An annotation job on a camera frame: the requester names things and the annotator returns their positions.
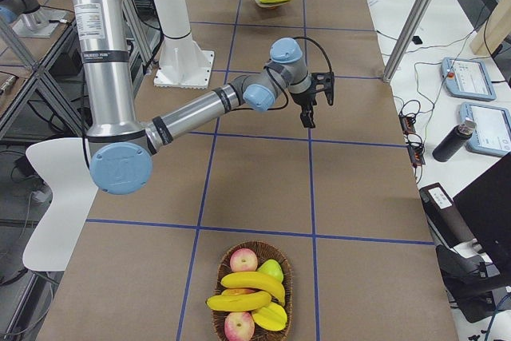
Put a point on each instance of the black monitor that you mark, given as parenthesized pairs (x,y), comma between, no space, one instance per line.
(484,205)

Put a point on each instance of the red apple top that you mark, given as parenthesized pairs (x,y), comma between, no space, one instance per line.
(243,260)

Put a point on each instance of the black box white label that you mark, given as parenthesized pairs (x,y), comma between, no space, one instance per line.
(443,213)

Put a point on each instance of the black usb hub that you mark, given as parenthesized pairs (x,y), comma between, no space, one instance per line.
(407,124)
(416,154)

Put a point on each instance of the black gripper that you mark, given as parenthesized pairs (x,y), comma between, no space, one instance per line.
(303,100)

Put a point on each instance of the wooden board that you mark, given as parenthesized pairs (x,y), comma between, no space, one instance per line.
(494,31)

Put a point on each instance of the black usb hub right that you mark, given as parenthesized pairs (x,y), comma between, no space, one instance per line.
(416,154)

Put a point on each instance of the red apple bottom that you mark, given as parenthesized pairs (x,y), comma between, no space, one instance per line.
(239,326)

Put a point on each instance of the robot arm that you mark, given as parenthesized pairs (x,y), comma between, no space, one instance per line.
(121,146)

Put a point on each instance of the brown paper table cover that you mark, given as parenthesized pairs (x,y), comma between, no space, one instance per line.
(340,201)

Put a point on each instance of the black water bottle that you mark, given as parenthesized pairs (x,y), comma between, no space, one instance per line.
(454,140)

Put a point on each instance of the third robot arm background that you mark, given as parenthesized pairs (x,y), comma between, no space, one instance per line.
(28,18)

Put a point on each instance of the black usb hub left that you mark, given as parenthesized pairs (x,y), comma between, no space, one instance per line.
(407,124)

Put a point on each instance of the red mango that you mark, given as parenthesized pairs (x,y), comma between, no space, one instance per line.
(237,291)

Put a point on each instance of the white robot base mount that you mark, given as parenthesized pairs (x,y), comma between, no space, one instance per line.
(182,63)

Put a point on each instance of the teach pendant far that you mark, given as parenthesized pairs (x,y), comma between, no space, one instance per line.
(468,79)

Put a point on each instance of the yellow banana bunch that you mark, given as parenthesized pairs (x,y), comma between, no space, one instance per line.
(271,317)

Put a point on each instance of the teach pendant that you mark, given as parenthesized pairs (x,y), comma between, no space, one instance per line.
(492,134)
(468,79)

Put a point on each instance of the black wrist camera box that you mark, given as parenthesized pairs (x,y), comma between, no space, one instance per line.
(323,83)

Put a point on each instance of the white chair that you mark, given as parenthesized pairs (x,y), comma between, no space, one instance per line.
(61,164)

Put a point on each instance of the small black device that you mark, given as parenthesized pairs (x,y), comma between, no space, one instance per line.
(416,40)

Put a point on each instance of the green pear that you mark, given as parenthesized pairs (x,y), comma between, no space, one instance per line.
(272,268)

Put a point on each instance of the teach pendant near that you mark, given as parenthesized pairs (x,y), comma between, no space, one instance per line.
(492,134)

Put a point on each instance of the wicker fruit basket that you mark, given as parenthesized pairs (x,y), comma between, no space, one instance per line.
(264,251)

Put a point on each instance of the red apple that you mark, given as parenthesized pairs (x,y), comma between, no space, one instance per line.
(239,326)
(243,260)

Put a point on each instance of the aluminium frame post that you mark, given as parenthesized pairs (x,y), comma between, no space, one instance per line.
(411,24)

